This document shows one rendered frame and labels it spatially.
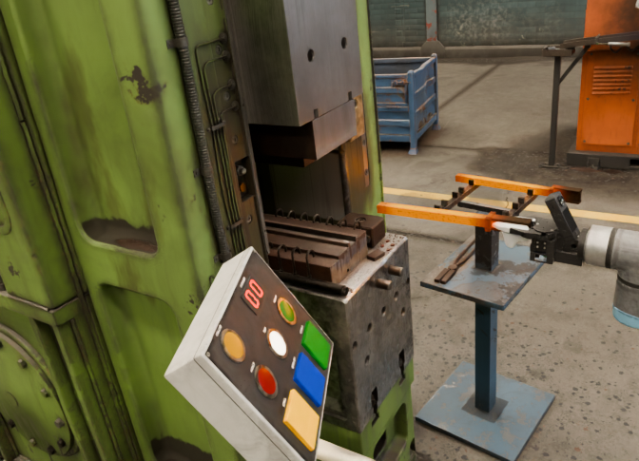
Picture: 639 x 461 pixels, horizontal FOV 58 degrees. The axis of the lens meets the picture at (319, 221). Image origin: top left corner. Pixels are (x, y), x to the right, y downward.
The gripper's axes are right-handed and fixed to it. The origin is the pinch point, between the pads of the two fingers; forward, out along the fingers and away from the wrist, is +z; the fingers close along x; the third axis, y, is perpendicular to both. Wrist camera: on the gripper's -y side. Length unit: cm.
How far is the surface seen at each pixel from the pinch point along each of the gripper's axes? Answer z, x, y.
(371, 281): 30.0, -11.6, 18.3
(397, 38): 394, 721, 77
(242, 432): 14, -80, 3
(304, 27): 37, -21, -49
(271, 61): 42, -27, -43
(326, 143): 36.4, -17.1, -21.7
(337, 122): 36.6, -11.5, -25.2
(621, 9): 26, 331, -6
